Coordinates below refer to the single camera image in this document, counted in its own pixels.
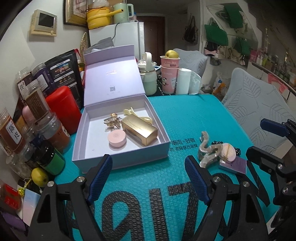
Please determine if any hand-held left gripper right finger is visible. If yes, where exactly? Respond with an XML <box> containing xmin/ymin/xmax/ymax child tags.
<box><xmin>184</xmin><ymin>155</ymin><xmax>269</xmax><ymax>241</ymax></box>

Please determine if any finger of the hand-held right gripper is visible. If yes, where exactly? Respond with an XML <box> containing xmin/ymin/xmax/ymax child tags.
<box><xmin>260</xmin><ymin>118</ymin><xmax>296</xmax><ymax>149</ymax></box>
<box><xmin>245</xmin><ymin>146</ymin><xmax>296</xmax><ymax>186</ymax></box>

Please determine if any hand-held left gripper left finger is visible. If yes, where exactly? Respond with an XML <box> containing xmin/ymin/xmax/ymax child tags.
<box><xmin>28</xmin><ymin>154</ymin><xmax>113</xmax><ymax>241</ymax></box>

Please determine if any black polka dot scrunchie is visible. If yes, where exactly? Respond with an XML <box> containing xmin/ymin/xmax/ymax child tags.
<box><xmin>211</xmin><ymin>140</ymin><xmax>242</xmax><ymax>156</ymax></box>

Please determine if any small purple box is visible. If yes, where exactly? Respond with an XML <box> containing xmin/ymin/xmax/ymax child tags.
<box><xmin>217</xmin><ymin>158</ymin><xmax>247</xmax><ymax>175</ymax></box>

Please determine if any plain pink round tin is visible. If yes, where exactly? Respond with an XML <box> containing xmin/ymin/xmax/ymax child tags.
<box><xmin>108</xmin><ymin>130</ymin><xmax>127</xmax><ymax>148</ymax></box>

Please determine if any gold star hair clip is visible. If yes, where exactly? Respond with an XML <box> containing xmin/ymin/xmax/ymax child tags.
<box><xmin>103</xmin><ymin>113</ymin><xmax>122</xmax><ymax>129</ymax></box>

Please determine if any gold rectangular box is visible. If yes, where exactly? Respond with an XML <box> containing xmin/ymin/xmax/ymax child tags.
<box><xmin>121</xmin><ymin>115</ymin><xmax>159</xmax><ymax>146</ymax></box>

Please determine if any pale yellow hair claw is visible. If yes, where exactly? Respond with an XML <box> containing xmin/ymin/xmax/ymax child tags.
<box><xmin>123</xmin><ymin>107</ymin><xmax>153</xmax><ymax>124</ymax></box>

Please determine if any lavender gift box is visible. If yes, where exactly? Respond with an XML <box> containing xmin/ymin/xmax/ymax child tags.
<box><xmin>72</xmin><ymin>44</ymin><xmax>171</xmax><ymax>168</ymax></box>

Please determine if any grey leaf-pattern chair cover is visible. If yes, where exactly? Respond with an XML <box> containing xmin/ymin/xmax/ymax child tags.
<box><xmin>221</xmin><ymin>67</ymin><xmax>296</xmax><ymax>163</ymax></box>

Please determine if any pink cloth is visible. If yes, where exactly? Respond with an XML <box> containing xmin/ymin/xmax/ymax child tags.
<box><xmin>268</xmin><ymin>73</ymin><xmax>289</xmax><ymax>93</ymax></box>

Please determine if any green label dark jar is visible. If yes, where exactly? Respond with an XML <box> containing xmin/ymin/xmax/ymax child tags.
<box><xmin>37</xmin><ymin>146</ymin><xmax>65</xmax><ymax>176</ymax></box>

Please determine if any yellow-green fruit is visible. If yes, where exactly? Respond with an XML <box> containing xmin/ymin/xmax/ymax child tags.
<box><xmin>31</xmin><ymin>167</ymin><xmax>49</xmax><ymax>186</ymax></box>

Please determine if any teal bubble mat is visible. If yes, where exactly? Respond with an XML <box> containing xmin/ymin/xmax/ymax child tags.
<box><xmin>54</xmin><ymin>94</ymin><xmax>281</xmax><ymax>241</ymax></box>

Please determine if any red-brown filled jar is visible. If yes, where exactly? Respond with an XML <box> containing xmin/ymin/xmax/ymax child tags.
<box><xmin>37</xmin><ymin>112</ymin><xmax>71</xmax><ymax>154</ymax></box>

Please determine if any row of shelf bottles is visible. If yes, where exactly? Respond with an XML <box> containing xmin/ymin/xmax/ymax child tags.
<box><xmin>250</xmin><ymin>47</ymin><xmax>296</xmax><ymax>84</ymax></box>

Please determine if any orange white plastic bag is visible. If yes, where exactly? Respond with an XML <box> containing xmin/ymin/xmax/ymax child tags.
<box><xmin>213</xmin><ymin>72</ymin><xmax>229</xmax><ymax>95</ymax></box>

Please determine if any pastel card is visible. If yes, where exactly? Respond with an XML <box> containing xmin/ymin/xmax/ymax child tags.
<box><xmin>23</xmin><ymin>189</ymin><xmax>41</xmax><ymax>218</ymax></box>

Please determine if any yellow tassel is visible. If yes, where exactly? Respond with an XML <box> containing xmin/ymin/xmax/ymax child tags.
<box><xmin>18</xmin><ymin>178</ymin><xmax>33</xmax><ymax>197</ymax></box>

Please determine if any red canister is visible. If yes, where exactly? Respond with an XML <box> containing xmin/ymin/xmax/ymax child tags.
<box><xmin>45</xmin><ymin>86</ymin><xmax>82</xmax><ymax>135</ymax></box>

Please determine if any empty clear jar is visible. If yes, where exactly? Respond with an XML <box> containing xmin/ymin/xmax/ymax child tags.
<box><xmin>7</xmin><ymin>152</ymin><xmax>33</xmax><ymax>178</ymax></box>

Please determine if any green tote bag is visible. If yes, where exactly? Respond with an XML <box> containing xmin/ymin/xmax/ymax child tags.
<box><xmin>224</xmin><ymin>3</ymin><xmax>245</xmax><ymax>28</ymax></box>
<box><xmin>232</xmin><ymin>37</ymin><xmax>251</xmax><ymax>56</ymax></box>
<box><xmin>205</xmin><ymin>19</ymin><xmax>229</xmax><ymax>45</ymax></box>

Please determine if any red label jar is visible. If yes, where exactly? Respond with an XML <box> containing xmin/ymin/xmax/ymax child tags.
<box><xmin>0</xmin><ymin>179</ymin><xmax>23</xmax><ymax>215</ymax></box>

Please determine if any pink bottle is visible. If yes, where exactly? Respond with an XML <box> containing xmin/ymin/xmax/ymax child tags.
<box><xmin>22</xmin><ymin>105</ymin><xmax>37</xmax><ymax>124</ymax></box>

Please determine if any purple pouch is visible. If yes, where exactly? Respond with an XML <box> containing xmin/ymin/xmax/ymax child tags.
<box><xmin>0</xmin><ymin>212</ymin><xmax>26</xmax><ymax>232</ymax></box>

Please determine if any white paper towel roll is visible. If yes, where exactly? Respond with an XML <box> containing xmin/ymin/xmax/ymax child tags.
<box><xmin>177</xmin><ymin>68</ymin><xmax>203</xmax><ymax>95</ymax></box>

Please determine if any white label orange jar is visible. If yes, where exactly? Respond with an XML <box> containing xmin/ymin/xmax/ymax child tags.
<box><xmin>0</xmin><ymin>108</ymin><xmax>28</xmax><ymax>154</ymax></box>

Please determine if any pink panda paper cup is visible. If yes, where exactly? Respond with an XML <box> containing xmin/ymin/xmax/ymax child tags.
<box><xmin>160</xmin><ymin>65</ymin><xmax>179</xmax><ymax>94</ymax></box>

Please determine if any grey leaf pattern chair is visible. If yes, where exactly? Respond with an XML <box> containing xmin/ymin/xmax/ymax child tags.
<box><xmin>173</xmin><ymin>48</ymin><xmax>208</xmax><ymax>77</ymax></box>

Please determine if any pale green water bottle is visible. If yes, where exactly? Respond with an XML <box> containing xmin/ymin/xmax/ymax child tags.
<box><xmin>138</xmin><ymin>52</ymin><xmax>158</xmax><ymax>96</ymax></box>

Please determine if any black snack pouch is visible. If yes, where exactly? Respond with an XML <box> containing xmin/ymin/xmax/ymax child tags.
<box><xmin>45</xmin><ymin>49</ymin><xmax>84</xmax><ymax>109</ymax></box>

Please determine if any purple label plastic jar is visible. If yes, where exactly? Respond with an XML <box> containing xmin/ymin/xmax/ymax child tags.
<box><xmin>32</xmin><ymin>62</ymin><xmax>51</xmax><ymax>90</ymax></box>

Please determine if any white label dark jar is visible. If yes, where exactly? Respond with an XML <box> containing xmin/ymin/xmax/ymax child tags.
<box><xmin>16</xmin><ymin>71</ymin><xmax>34</xmax><ymax>94</ymax></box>

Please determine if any yellow fruit in cup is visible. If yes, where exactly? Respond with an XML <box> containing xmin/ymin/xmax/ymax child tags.
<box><xmin>165</xmin><ymin>49</ymin><xmax>180</xmax><ymax>59</ymax></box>

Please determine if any black hanging bag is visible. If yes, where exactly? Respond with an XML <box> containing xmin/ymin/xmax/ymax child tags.
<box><xmin>183</xmin><ymin>15</ymin><xmax>199</xmax><ymax>44</ymax></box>

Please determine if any woven fan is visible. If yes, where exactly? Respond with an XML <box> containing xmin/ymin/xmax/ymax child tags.
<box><xmin>80</xmin><ymin>32</ymin><xmax>90</xmax><ymax>62</ymax></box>

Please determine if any grey plastic bag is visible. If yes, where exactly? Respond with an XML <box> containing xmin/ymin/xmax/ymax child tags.
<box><xmin>90</xmin><ymin>38</ymin><xmax>115</xmax><ymax>52</ymax></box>

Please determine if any white refrigerator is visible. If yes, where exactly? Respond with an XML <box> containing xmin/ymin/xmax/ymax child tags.
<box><xmin>89</xmin><ymin>22</ymin><xmax>145</xmax><ymax>61</ymax></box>

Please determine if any brown door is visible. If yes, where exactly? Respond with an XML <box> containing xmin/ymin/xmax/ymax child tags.
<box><xmin>136</xmin><ymin>15</ymin><xmax>166</xmax><ymax>56</ymax></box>

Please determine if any yellow pot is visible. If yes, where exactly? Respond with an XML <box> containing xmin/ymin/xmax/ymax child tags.
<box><xmin>85</xmin><ymin>6</ymin><xmax>121</xmax><ymax>30</ymax></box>

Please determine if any pale green kettle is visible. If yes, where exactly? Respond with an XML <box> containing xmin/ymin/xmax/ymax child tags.
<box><xmin>112</xmin><ymin>3</ymin><xmax>134</xmax><ymax>24</ymax></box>

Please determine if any framed picture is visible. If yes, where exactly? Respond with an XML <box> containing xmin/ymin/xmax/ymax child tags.
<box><xmin>63</xmin><ymin>0</ymin><xmax>89</xmax><ymax>25</ymax></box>

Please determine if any black power cord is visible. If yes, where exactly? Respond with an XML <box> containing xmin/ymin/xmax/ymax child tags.
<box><xmin>112</xmin><ymin>22</ymin><xmax>121</xmax><ymax>44</ymax></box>

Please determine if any wall intercom panel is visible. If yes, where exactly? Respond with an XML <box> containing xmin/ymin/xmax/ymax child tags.
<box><xmin>29</xmin><ymin>9</ymin><xmax>58</xmax><ymax>37</ymax></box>

